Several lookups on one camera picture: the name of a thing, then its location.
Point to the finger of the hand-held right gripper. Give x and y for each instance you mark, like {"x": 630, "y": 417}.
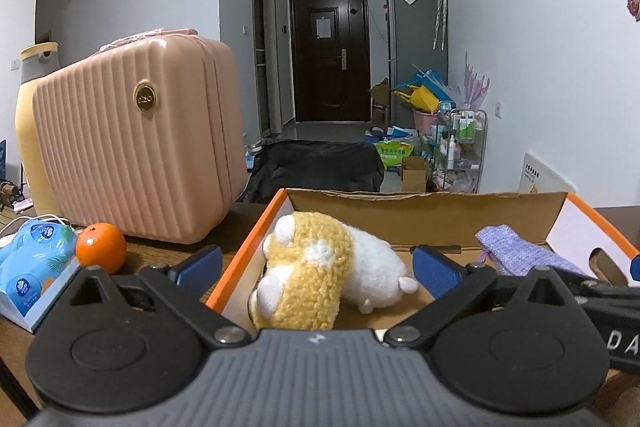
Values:
{"x": 636, "y": 268}
{"x": 587, "y": 289}

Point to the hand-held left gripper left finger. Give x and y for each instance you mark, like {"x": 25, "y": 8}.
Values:
{"x": 200, "y": 269}

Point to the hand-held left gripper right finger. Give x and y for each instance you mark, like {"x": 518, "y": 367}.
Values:
{"x": 435, "y": 269}

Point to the orange cardboard box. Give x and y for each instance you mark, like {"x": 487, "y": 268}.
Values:
{"x": 425, "y": 217}

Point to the yellow and white plush toy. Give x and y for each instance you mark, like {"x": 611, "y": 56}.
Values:
{"x": 305, "y": 277}

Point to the small open cardboard box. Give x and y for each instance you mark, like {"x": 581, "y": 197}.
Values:
{"x": 415, "y": 174}

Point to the orange fruit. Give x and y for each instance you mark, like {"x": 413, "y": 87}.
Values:
{"x": 101, "y": 248}

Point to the green and yellow packet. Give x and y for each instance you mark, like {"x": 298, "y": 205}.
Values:
{"x": 395, "y": 155}

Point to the pink ribbed suitcase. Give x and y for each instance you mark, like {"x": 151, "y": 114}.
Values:
{"x": 135, "y": 142}

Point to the pink bucket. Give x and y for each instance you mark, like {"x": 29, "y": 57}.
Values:
{"x": 425, "y": 121}

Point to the blue tissue pack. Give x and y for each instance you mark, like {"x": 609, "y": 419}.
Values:
{"x": 30, "y": 272}

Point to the brown cardboard box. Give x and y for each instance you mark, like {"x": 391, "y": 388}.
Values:
{"x": 380, "y": 104}

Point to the blue and yellow clutter pile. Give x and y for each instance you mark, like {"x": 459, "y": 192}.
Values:
{"x": 422, "y": 89}

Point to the yellow thermos flask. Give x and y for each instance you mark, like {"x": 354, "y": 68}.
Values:
{"x": 30, "y": 132}

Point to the grey refrigerator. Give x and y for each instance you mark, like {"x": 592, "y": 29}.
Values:
{"x": 415, "y": 47}

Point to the dark brown entrance door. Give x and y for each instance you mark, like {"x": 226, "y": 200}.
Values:
{"x": 330, "y": 72}

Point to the white hanging umbrella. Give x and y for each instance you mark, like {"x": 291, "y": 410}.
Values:
{"x": 440, "y": 12}

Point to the white paper notice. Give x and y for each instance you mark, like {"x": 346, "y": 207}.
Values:
{"x": 323, "y": 28}

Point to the white wall outlet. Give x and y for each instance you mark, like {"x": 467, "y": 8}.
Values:
{"x": 498, "y": 109}

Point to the purple wall decoration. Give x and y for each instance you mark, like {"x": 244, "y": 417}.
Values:
{"x": 475, "y": 82}

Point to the side room door frame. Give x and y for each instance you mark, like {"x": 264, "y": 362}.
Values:
{"x": 264, "y": 57}

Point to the white light switch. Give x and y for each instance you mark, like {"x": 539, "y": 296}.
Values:
{"x": 15, "y": 65}

